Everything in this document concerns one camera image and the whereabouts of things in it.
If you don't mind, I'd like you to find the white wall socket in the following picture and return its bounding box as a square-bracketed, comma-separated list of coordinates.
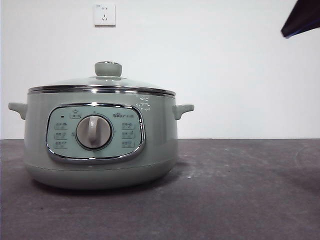
[93, 3, 117, 28]

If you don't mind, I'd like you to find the glass lid with green knob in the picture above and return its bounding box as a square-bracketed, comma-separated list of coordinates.
[27, 60, 176, 97]

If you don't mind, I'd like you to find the pale green electric cooking pot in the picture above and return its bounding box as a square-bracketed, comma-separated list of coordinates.
[7, 90, 195, 190]

